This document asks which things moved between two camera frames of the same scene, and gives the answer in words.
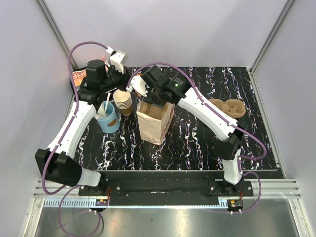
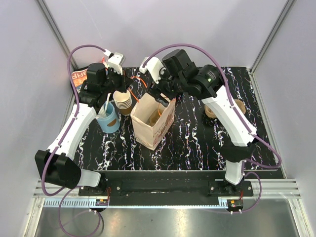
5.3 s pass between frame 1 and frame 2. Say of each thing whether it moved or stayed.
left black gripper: stayed
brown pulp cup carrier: moved
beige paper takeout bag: moved
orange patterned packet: stayed
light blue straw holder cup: stayed
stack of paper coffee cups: stayed
